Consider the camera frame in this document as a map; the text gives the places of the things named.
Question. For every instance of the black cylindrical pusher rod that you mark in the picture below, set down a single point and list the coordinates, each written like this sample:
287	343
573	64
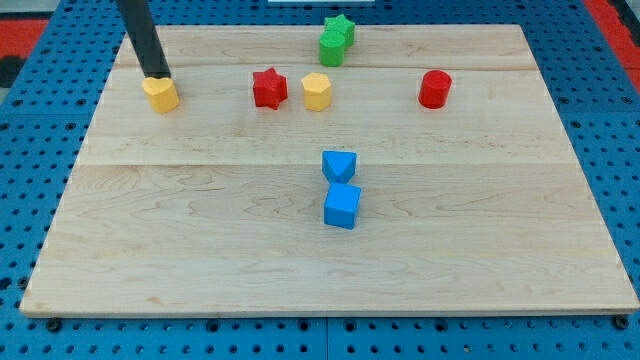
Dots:
138	21

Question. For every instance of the yellow hexagon block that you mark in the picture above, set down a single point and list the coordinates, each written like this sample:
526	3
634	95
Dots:
317	91

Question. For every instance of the yellow heart block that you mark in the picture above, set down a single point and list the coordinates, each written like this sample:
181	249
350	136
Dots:
161	94

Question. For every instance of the red star block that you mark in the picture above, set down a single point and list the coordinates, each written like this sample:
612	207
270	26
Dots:
269	88

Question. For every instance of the green cylinder block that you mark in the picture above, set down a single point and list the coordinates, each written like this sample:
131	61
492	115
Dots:
331	48

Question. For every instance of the green star block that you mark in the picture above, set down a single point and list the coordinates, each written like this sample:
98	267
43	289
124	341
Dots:
342	25

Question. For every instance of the blue triangle block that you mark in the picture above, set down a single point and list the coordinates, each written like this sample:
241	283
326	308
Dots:
338	166

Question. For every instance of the blue cube block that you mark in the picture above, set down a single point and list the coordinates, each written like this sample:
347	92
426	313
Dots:
341	205

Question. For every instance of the red cylinder block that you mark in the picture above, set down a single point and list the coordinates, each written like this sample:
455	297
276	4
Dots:
434	90

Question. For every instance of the light wooden board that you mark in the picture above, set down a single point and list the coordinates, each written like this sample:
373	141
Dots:
216	209

